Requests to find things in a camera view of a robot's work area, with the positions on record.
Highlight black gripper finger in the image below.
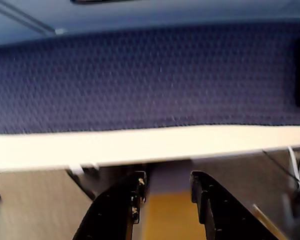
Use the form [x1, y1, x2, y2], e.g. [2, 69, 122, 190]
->
[72, 170, 148, 240]
[190, 170, 284, 240]

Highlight white edge strip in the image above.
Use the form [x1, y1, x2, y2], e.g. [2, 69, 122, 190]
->
[0, 124, 300, 174]

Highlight blue textured fabric panel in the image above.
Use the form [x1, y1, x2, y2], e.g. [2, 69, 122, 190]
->
[0, 22, 300, 136]

